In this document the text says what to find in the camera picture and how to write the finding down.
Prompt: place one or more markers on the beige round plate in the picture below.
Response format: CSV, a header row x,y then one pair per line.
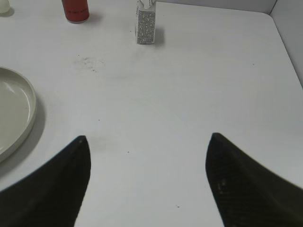
x,y
18,107

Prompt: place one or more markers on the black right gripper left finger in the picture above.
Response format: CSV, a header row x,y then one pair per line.
x,y
52,195

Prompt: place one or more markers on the white egg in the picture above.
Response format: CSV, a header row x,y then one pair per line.
x,y
5,9

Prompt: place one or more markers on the white blue milk carton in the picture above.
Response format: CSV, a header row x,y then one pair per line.
x,y
145,22

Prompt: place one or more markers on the red soda can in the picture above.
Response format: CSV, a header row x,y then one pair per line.
x,y
76,11

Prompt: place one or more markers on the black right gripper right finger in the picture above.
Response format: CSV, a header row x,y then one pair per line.
x,y
246,193

